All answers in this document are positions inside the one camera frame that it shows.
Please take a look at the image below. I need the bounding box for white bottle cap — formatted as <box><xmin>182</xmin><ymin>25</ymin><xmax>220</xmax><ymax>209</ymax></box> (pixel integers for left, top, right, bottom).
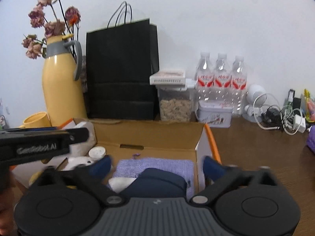
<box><xmin>89</xmin><ymin>147</ymin><xmax>107</xmax><ymax>161</ymax></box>

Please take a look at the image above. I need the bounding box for clear food container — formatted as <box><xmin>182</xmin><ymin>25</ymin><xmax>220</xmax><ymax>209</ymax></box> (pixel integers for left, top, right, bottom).
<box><xmin>157</xmin><ymin>79</ymin><xmax>196</xmax><ymax>122</ymax></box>

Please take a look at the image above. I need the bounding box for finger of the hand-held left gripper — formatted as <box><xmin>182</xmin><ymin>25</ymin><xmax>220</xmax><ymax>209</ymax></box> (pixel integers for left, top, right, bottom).
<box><xmin>15</xmin><ymin>126</ymin><xmax>60</xmax><ymax>132</ymax></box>
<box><xmin>58</xmin><ymin>127</ymin><xmax>90</xmax><ymax>145</ymax></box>

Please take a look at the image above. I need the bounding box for black paper bag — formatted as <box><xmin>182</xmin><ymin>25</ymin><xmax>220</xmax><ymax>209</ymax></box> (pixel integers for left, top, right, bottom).
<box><xmin>86</xmin><ymin>1</ymin><xmax>160</xmax><ymax>121</ymax></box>

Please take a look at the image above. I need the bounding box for white cable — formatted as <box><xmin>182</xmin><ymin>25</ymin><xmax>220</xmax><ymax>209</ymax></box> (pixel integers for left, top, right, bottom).
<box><xmin>252</xmin><ymin>93</ymin><xmax>283</xmax><ymax>131</ymax></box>

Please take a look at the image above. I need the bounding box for white printed tin box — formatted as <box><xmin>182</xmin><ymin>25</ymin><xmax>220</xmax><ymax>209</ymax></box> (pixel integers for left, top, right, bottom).
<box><xmin>195</xmin><ymin>100</ymin><xmax>233</xmax><ymax>128</ymax></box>

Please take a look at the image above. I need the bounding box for colourful snack packet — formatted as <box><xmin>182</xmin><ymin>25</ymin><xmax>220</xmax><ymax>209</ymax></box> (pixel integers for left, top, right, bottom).
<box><xmin>304</xmin><ymin>89</ymin><xmax>315</xmax><ymax>122</ymax></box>

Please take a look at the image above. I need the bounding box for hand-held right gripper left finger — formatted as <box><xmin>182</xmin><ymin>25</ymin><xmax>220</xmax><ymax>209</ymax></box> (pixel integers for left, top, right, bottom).
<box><xmin>30</xmin><ymin>155</ymin><xmax>123</xmax><ymax>206</ymax></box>

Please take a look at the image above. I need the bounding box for white round speaker figure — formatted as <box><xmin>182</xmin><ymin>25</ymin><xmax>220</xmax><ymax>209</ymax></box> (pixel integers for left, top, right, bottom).
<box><xmin>242</xmin><ymin>84</ymin><xmax>267</xmax><ymax>123</ymax></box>

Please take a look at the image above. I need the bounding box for black power adapter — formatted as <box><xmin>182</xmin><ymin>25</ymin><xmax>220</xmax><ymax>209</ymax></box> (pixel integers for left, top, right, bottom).
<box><xmin>262</xmin><ymin>107</ymin><xmax>281</xmax><ymax>123</ymax></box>

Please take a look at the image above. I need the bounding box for dried pink flower bouquet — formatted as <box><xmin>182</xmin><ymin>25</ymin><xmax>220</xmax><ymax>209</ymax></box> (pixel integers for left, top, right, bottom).
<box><xmin>22</xmin><ymin>0</ymin><xmax>82</xmax><ymax>60</ymax></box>

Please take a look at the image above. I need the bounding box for navy zip pouch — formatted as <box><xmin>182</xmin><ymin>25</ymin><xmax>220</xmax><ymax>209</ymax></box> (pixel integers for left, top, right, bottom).
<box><xmin>124</xmin><ymin>168</ymin><xmax>189</xmax><ymax>198</ymax></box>

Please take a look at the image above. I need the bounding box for clear plastic bag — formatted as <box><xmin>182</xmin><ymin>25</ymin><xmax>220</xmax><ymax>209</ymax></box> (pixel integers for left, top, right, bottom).
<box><xmin>70</xmin><ymin>120</ymin><xmax>97</xmax><ymax>157</ymax></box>

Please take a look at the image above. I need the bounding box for white charger plug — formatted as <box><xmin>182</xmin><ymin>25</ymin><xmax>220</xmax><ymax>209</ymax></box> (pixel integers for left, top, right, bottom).
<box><xmin>293</xmin><ymin>115</ymin><xmax>306</xmax><ymax>133</ymax></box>

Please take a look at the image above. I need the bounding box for yellow mug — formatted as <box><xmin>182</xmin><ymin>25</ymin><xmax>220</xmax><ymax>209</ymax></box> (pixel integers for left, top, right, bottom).
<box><xmin>23</xmin><ymin>111</ymin><xmax>52</xmax><ymax>129</ymax></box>

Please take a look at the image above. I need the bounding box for bundle of white cables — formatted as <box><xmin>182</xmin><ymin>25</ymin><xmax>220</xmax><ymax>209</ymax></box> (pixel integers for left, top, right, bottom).
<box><xmin>281</xmin><ymin>104</ymin><xmax>306</xmax><ymax>136</ymax></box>

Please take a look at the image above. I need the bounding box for yellow thermos jug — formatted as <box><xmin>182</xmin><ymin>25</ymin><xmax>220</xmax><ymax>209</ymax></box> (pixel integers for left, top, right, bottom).
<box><xmin>42</xmin><ymin>35</ymin><xmax>88</xmax><ymax>128</ymax></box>

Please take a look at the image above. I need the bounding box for flat white box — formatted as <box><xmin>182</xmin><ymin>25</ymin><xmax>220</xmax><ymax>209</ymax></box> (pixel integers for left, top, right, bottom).
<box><xmin>150</xmin><ymin>69</ymin><xmax>186</xmax><ymax>85</ymax></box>

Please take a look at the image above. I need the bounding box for purple packet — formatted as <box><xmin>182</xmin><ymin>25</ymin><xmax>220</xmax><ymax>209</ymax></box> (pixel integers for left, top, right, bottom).
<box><xmin>306</xmin><ymin>125</ymin><xmax>315</xmax><ymax>151</ymax></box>

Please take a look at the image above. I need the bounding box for black upright device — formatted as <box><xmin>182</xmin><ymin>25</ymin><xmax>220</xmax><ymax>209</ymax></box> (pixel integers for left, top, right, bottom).
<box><xmin>287</xmin><ymin>88</ymin><xmax>302</xmax><ymax>109</ymax></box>

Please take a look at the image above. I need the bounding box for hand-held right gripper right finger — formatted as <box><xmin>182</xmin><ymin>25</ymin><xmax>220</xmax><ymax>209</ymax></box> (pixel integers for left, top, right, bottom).
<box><xmin>189</xmin><ymin>155</ymin><xmax>281</xmax><ymax>204</ymax></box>

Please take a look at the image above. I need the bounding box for purple cloth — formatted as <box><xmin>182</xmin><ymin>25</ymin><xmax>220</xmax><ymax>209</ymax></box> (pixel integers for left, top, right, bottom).
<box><xmin>115</xmin><ymin>159</ymin><xmax>195</xmax><ymax>199</ymax></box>

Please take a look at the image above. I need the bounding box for orange cardboard box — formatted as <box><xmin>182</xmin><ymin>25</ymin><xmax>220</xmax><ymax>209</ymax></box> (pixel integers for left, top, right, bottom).
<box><xmin>11</xmin><ymin>118</ymin><xmax>222</xmax><ymax>199</ymax></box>

